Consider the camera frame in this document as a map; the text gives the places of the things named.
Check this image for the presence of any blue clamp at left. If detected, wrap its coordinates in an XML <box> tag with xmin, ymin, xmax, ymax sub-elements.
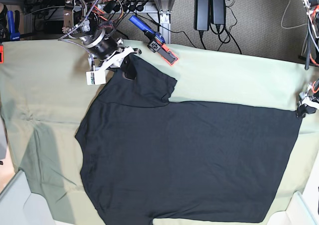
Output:
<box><xmin>0</xmin><ymin>10</ymin><xmax>38</xmax><ymax>43</ymax></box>

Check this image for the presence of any white grey cable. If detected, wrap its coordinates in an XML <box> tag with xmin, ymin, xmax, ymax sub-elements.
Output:
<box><xmin>268</xmin><ymin>0</ymin><xmax>309</xmax><ymax>29</ymax></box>

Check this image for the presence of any white bin at right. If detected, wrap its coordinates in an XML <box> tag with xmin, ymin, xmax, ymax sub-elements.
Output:
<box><xmin>267</xmin><ymin>192</ymin><xmax>319</xmax><ymax>225</ymax></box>

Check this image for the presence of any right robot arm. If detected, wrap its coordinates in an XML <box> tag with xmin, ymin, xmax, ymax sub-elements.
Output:
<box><xmin>60</xmin><ymin>0</ymin><xmax>141</xmax><ymax>85</ymax></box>

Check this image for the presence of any black power adapter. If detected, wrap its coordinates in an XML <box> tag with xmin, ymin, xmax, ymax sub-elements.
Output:
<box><xmin>210</xmin><ymin>0</ymin><xmax>226</xmax><ymax>25</ymax></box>
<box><xmin>194</xmin><ymin>0</ymin><xmax>209</xmax><ymax>31</ymax></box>

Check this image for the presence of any white bin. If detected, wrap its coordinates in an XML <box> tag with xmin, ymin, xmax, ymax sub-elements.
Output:
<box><xmin>0</xmin><ymin>171</ymin><xmax>55</xmax><ymax>225</ymax></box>
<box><xmin>267</xmin><ymin>192</ymin><xmax>319</xmax><ymax>225</ymax></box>

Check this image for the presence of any white bin at left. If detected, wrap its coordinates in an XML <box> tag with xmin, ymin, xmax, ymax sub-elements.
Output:
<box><xmin>0</xmin><ymin>171</ymin><xmax>55</xmax><ymax>225</ymax></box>

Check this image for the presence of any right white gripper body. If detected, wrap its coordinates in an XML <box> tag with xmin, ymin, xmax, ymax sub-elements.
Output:
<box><xmin>87</xmin><ymin>31</ymin><xmax>142</xmax><ymax>71</ymax></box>

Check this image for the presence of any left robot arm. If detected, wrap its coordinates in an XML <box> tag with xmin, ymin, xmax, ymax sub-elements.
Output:
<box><xmin>296</xmin><ymin>0</ymin><xmax>319</xmax><ymax>118</ymax></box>

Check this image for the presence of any orange clamp pad left edge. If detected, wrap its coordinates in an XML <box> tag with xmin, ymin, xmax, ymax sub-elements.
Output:
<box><xmin>0</xmin><ymin>44</ymin><xmax>4</xmax><ymax>64</ymax></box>

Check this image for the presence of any light green table cloth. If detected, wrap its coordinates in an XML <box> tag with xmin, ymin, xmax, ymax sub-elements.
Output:
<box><xmin>0</xmin><ymin>40</ymin><xmax>319</xmax><ymax>225</ymax></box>

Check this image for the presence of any aluminium frame post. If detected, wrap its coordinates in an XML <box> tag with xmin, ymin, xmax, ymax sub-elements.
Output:
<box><xmin>154</xmin><ymin>0</ymin><xmax>175</xmax><ymax>44</ymax></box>

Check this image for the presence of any black T-shirt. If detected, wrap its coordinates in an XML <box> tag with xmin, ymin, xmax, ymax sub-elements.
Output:
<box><xmin>75</xmin><ymin>56</ymin><xmax>302</xmax><ymax>225</ymax></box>

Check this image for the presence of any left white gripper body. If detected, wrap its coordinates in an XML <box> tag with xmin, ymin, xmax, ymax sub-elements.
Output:
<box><xmin>298</xmin><ymin>79</ymin><xmax>319</xmax><ymax>110</ymax></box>

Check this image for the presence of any left black power adapter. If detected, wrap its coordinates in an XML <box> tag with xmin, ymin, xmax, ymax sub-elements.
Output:
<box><xmin>194</xmin><ymin>0</ymin><xmax>209</xmax><ymax>31</ymax></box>

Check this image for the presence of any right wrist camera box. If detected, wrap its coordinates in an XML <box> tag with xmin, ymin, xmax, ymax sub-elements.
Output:
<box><xmin>86</xmin><ymin>70</ymin><xmax>106</xmax><ymax>85</ymax></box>

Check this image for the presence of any blue orange bar clamp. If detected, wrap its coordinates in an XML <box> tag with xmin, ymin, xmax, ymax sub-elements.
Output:
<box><xmin>129</xmin><ymin>15</ymin><xmax>179</xmax><ymax>66</ymax></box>

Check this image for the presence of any black power brick left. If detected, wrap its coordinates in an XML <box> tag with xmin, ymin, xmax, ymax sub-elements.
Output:
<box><xmin>43</xmin><ymin>20</ymin><xmax>64</xmax><ymax>34</ymax></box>

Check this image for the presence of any right black power adapter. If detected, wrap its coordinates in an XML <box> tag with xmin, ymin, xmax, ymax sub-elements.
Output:
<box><xmin>210</xmin><ymin>0</ymin><xmax>226</xmax><ymax>25</ymax></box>

